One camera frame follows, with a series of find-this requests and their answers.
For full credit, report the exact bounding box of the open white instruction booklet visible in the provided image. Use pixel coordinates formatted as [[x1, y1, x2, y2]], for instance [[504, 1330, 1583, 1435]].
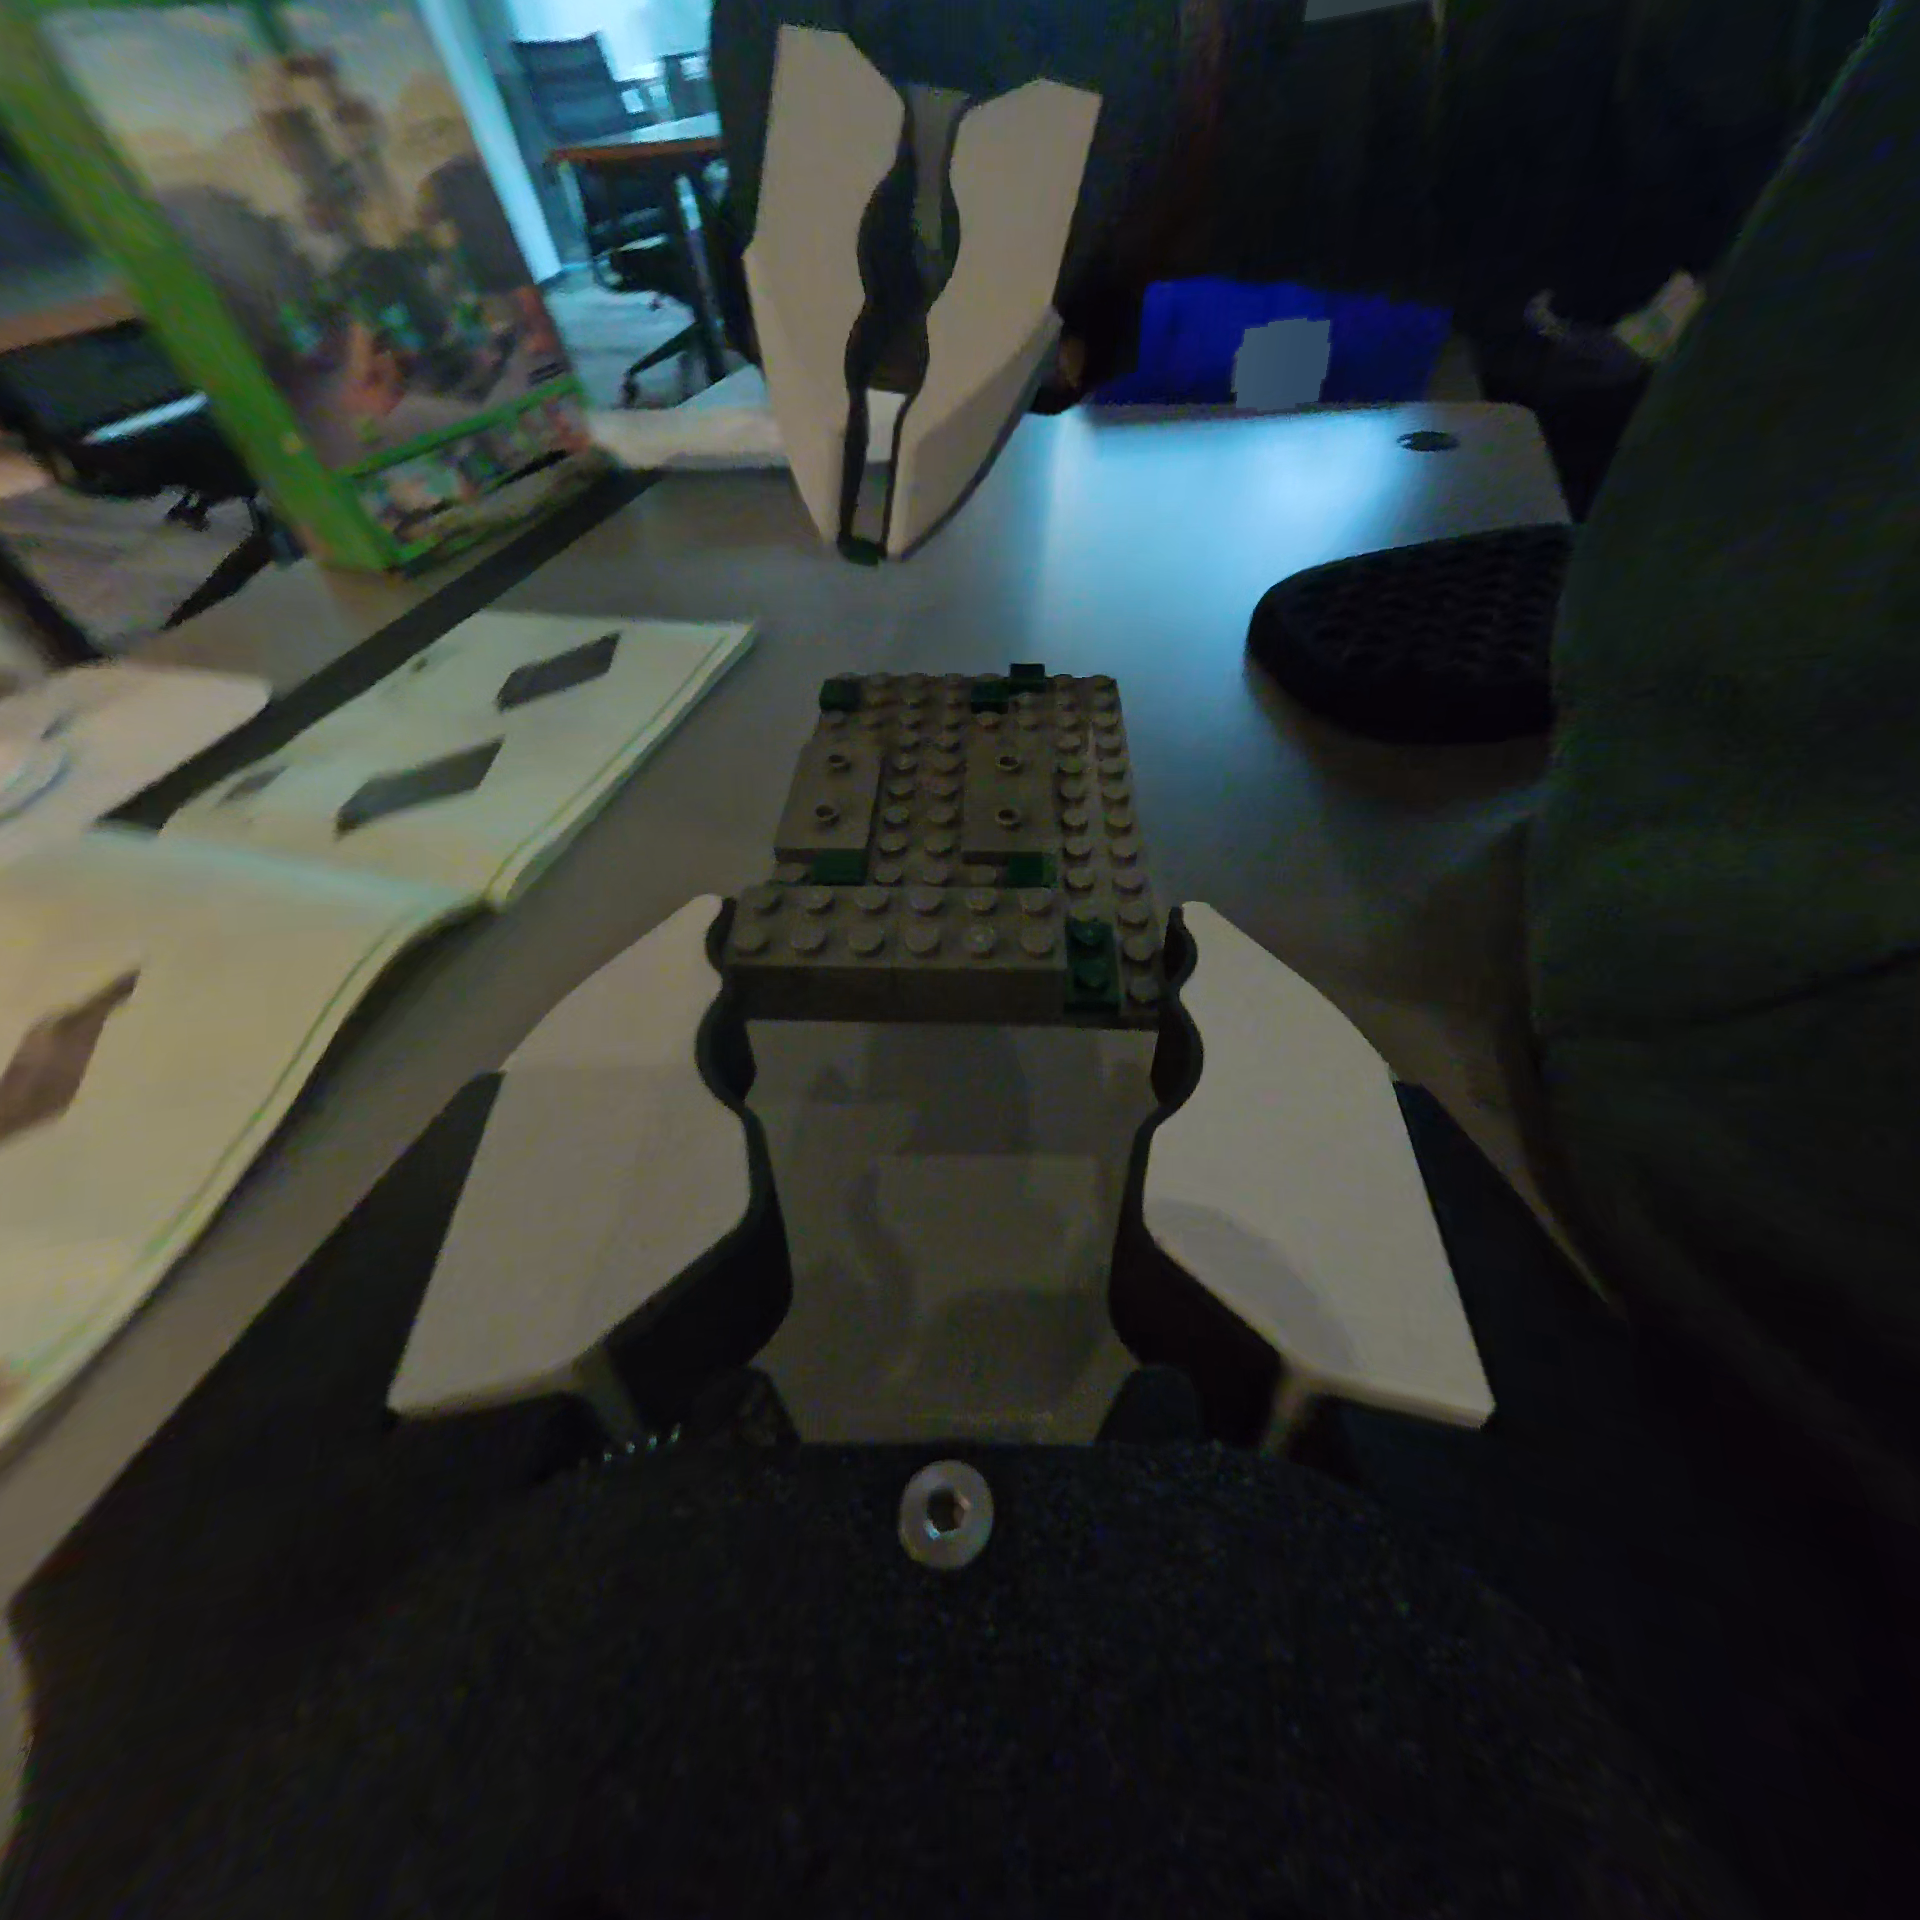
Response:
[[0, 612, 760, 1450]]

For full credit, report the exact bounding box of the grey studded building baseplate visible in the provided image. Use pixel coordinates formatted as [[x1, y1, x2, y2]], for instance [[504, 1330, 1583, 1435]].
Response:
[[721, 668, 1175, 1028]]

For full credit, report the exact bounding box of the black office chair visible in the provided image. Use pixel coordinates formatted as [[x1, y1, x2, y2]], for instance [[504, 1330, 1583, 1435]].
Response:
[[509, 30, 723, 296]]

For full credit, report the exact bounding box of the wooden background table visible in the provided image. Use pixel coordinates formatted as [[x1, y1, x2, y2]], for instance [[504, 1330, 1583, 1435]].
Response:
[[546, 118, 730, 401]]

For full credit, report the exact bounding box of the adjoining grey table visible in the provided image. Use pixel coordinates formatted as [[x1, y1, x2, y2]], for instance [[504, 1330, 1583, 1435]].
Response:
[[0, 383, 788, 827]]

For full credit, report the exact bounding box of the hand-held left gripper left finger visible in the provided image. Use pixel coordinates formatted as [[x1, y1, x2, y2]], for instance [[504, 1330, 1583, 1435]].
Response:
[[384, 895, 797, 1446]]

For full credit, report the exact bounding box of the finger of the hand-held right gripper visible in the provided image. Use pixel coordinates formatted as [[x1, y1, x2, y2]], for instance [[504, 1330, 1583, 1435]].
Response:
[[882, 80, 1105, 562], [739, 24, 921, 560]]

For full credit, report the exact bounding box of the grey long building brick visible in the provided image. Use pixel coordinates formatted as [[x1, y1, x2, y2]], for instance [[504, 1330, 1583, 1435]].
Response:
[[721, 882, 1074, 1024]]

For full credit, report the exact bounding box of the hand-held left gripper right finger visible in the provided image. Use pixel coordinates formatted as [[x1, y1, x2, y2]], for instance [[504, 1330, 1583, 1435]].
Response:
[[1111, 902, 1499, 1454]]

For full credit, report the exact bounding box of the colourful green-edged toy box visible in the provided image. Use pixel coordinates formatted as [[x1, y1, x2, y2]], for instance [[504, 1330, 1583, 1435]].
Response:
[[0, 0, 616, 576]]

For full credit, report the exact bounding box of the black honeycomb cushion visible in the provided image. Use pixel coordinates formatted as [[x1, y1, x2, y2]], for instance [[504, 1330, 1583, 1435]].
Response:
[[1247, 521, 1576, 747]]

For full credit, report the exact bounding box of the blue plastic bin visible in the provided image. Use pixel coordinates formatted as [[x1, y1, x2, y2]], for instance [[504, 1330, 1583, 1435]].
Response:
[[1137, 274, 1455, 410]]

